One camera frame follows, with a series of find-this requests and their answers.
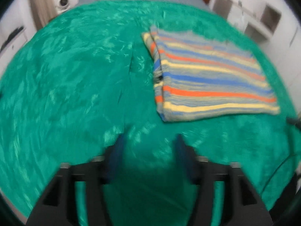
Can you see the striped knit t-shirt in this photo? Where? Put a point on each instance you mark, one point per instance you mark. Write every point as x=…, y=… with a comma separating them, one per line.
x=211, y=80

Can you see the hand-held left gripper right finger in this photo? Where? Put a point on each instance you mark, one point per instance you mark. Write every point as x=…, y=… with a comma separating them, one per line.
x=185, y=156

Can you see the white wardrobe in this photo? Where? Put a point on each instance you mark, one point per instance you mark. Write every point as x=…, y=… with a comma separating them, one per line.
x=288, y=51

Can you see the small white fan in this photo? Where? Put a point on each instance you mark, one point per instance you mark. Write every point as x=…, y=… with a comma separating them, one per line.
x=63, y=1

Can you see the white drawer cabinet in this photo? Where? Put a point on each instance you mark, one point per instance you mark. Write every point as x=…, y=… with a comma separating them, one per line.
x=21, y=42

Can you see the green velvet blanket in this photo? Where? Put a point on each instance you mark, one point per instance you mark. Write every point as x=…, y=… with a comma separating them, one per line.
x=70, y=87

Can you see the black things on cabinet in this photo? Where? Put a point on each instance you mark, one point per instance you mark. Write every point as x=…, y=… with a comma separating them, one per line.
x=14, y=34

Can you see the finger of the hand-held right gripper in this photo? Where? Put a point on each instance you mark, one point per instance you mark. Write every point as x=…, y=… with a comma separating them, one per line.
x=295, y=122

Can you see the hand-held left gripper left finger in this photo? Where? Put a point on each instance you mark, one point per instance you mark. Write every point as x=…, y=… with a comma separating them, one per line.
x=115, y=160

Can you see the beige curtain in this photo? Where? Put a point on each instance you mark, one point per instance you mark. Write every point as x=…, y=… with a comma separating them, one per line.
x=42, y=2

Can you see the white built-in desk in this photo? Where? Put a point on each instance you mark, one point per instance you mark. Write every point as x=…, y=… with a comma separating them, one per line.
x=254, y=18

